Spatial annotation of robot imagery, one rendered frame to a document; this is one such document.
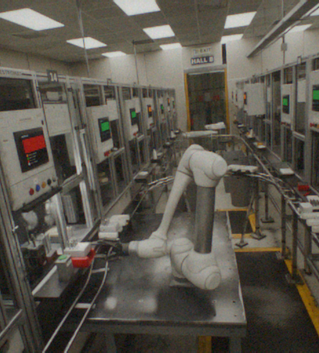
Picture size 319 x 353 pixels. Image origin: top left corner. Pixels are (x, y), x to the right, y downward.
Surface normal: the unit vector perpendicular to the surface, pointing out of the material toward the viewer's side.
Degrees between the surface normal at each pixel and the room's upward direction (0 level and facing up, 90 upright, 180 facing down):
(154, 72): 90
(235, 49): 90
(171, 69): 90
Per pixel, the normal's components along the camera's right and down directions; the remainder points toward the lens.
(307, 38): -0.15, 0.27
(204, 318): -0.11, -0.96
